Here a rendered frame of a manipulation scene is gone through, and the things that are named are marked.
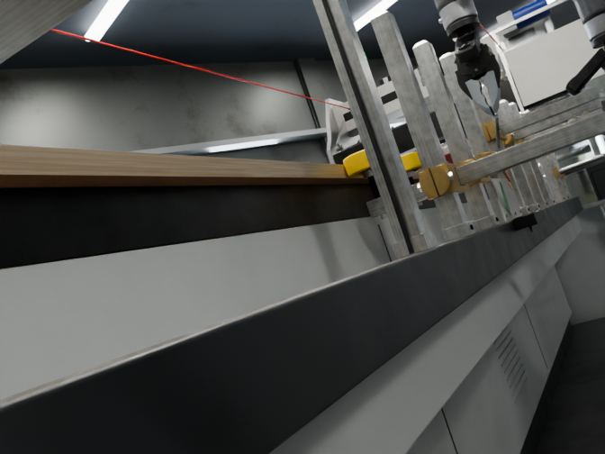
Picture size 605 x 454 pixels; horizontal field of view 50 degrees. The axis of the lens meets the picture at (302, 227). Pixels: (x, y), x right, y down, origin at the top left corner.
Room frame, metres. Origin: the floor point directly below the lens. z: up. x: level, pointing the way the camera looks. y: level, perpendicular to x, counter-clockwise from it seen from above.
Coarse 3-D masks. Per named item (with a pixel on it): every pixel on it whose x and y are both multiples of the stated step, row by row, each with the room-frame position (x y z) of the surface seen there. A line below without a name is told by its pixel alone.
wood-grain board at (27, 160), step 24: (0, 144) 0.53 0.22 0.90; (0, 168) 0.52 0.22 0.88; (24, 168) 0.54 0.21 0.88; (48, 168) 0.57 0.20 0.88; (72, 168) 0.59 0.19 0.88; (96, 168) 0.62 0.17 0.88; (120, 168) 0.65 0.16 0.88; (144, 168) 0.68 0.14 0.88; (168, 168) 0.72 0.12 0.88; (192, 168) 0.76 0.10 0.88; (216, 168) 0.81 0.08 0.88; (240, 168) 0.86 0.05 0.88; (264, 168) 0.92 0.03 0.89; (288, 168) 0.99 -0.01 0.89; (312, 168) 1.07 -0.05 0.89; (336, 168) 1.16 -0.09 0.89
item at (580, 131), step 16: (560, 128) 1.03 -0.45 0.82; (576, 128) 1.02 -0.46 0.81; (592, 128) 1.01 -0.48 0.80; (528, 144) 1.06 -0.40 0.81; (544, 144) 1.05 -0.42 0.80; (560, 144) 1.04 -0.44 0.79; (480, 160) 1.09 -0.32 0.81; (496, 160) 1.08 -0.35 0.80; (512, 160) 1.07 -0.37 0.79; (528, 160) 1.09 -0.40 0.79; (464, 176) 1.11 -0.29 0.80; (480, 176) 1.10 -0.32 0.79; (416, 192) 1.15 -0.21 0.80; (368, 208) 1.19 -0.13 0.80
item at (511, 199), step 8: (496, 184) 1.44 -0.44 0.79; (504, 184) 1.54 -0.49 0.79; (496, 192) 1.40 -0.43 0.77; (504, 192) 1.50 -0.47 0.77; (512, 192) 1.61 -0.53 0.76; (512, 200) 1.57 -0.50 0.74; (504, 208) 1.43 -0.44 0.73; (512, 208) 1.53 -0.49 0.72; (504, 216) 1.40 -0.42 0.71; (512, 216) 1.49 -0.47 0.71
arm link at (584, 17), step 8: (576, 0) 1.43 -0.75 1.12; (584, 0) 1.42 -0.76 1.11; (592, 0) 1.40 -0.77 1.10; (600, 0) 1.40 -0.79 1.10; (576, 8) 1.45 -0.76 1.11; (584, 8) 1.42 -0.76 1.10; (592, 8) 1.41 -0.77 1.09; (600, 8) 1.40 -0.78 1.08; (584, 16) 1.43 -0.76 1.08; (592, 16) 1.41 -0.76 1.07
